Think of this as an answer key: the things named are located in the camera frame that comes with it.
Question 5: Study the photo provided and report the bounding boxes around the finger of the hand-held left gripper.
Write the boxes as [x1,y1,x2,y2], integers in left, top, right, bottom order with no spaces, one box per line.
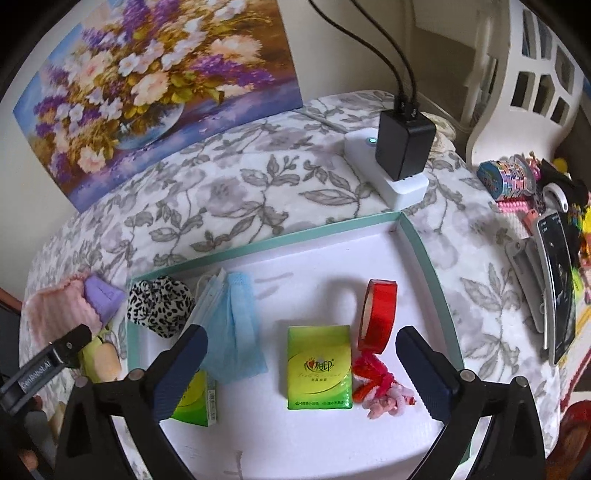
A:
[21,324,93,376]

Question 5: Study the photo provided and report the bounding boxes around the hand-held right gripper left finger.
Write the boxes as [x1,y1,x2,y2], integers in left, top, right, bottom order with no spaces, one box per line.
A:
[54,324,209,480]

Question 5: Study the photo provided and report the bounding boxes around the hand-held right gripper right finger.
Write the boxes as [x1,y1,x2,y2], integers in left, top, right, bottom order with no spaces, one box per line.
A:
[395,325,548,480]

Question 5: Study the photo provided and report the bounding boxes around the green tissue pack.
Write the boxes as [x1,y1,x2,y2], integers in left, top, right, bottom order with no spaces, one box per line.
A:
[168,369,219,428]
[287,324,354,411]

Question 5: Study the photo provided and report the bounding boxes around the pink striped towel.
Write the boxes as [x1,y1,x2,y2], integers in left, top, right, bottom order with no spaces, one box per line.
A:
[21,272,105,347]

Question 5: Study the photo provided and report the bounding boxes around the red pink yarn scrunchie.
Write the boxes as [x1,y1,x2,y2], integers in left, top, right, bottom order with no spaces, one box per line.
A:
[352,349,416,420]

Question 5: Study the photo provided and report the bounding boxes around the purple soft packet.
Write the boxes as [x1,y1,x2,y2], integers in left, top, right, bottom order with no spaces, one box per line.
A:
[84,274,125,321]

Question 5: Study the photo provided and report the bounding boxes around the leopard print scrunchie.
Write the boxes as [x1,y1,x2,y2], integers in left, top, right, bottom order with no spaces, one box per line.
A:
[127,275,197,339]

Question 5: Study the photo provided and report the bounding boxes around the red tape roll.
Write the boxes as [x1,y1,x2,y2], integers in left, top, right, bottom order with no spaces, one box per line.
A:
[358,279,399,355]

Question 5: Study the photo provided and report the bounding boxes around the blue face mask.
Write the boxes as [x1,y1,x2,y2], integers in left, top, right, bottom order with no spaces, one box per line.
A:
[191,270,269,385]

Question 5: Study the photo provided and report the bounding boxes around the white box with green rim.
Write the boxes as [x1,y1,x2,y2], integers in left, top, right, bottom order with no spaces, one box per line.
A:
[126,211,472,480]

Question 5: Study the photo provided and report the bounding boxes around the dark cabinet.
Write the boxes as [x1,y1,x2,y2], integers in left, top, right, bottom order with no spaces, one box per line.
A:
[0,286,24,370]

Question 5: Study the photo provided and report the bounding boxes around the grey phone stand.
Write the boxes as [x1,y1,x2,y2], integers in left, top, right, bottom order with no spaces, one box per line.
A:
[505,237,555,352]

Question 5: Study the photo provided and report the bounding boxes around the black phone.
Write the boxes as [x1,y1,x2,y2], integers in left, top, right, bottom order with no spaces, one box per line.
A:
[537,210,578,365]

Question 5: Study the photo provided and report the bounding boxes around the grey floral blanket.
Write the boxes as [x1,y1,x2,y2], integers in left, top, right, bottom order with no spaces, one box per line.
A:
[25,90,561,480]

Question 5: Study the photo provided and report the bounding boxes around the stack of patterned tape rolls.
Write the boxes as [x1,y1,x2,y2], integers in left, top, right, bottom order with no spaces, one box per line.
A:
[478,159,541,201]

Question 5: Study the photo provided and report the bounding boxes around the white power strip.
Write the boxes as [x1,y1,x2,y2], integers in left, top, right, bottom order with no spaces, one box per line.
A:
[344,131,428,208]

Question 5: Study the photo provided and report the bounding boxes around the black charger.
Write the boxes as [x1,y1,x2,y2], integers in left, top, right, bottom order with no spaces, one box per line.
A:
[375,95,436,182]

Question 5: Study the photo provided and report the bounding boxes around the floral painting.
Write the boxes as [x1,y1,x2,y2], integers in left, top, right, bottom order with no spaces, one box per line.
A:
[13,0,303,214]

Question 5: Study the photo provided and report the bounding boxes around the white cutout rack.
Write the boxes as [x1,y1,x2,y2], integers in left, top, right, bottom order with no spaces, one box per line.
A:
[465,0,591,169]

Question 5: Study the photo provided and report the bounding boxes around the black object with white ring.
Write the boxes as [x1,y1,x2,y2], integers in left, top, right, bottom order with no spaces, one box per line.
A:
[538,159,589,215]

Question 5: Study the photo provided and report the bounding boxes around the black cable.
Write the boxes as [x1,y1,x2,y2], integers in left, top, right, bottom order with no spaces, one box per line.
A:
[308,0,404,109]
[352,0,420,112]

